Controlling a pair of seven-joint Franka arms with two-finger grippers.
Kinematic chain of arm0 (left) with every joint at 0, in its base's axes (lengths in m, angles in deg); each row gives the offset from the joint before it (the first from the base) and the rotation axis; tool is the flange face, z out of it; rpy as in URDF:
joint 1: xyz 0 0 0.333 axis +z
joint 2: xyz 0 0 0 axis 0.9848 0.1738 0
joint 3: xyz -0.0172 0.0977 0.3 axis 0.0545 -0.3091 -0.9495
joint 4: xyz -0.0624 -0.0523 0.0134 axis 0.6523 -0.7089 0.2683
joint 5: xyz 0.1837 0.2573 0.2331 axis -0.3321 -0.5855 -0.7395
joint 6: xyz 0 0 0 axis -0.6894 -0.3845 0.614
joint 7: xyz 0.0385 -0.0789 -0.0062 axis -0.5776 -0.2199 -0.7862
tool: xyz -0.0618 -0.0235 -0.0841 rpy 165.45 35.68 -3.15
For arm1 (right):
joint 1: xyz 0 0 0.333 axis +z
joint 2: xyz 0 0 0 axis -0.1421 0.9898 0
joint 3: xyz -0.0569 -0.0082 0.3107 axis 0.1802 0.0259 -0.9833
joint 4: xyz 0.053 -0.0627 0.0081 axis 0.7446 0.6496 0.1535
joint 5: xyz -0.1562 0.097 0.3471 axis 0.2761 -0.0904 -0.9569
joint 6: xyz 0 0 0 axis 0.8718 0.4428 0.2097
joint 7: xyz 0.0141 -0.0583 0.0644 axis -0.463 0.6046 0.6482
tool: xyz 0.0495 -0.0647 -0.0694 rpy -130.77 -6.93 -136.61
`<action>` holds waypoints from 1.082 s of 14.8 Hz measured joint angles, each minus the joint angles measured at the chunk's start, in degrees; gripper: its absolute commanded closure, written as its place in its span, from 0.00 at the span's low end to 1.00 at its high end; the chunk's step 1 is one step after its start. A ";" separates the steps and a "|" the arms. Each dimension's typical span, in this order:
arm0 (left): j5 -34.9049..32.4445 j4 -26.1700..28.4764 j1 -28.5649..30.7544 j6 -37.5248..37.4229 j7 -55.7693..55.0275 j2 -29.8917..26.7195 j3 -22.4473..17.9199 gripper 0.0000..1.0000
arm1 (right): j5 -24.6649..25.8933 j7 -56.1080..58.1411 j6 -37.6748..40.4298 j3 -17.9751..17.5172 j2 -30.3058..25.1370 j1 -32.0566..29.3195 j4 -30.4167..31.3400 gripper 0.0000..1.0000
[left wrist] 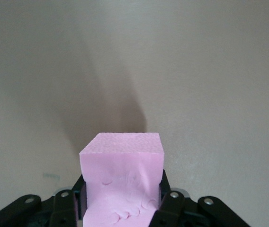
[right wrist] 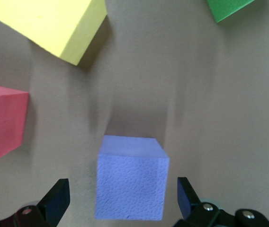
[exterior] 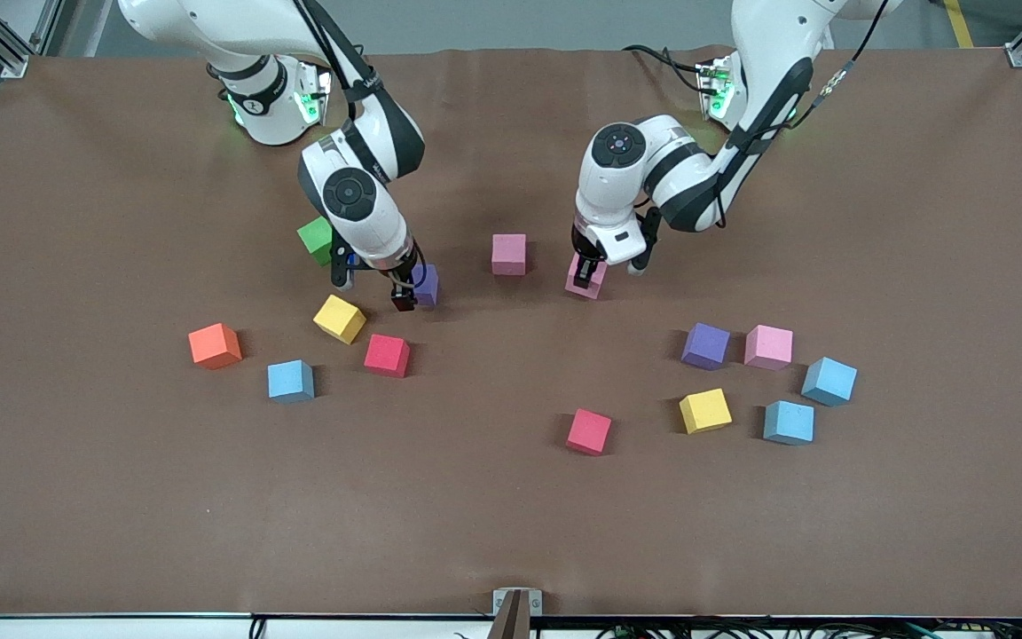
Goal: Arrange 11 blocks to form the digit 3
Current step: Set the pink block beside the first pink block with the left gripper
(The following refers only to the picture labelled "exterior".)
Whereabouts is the table cover mat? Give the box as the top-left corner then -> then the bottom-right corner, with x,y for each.
0,46 -> 1022,619

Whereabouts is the black arm base cable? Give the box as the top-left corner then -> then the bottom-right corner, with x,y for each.
622,43 -> 709,94

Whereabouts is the light pink foam block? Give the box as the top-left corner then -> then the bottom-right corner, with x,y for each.
564,253 -> 608,301
743,324 -> 794,371
491,233 -> 528,277

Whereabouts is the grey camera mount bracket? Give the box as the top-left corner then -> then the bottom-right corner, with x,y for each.
491,588 -> 544,639

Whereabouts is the yellow foam block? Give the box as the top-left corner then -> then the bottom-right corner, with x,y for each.
312,294 -> 368,346
678,387 -> 733,436

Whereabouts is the purple foam block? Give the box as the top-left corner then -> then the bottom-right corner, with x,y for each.
411,264 -> 441,308
680,322 -> 732,371

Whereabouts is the blue foam block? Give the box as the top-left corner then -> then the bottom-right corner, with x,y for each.
267,359 -> 316,405
762,399 -> 815,446
800,356 -> 859,407

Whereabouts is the red foam block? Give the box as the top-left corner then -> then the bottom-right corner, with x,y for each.
363,333 -> 412,379
565,407 -> 613,457

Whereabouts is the orange foam block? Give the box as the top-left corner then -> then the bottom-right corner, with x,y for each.
188,322 -> 244,371

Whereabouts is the green foam block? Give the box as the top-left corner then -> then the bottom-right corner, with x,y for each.
296,217 -> 334,267

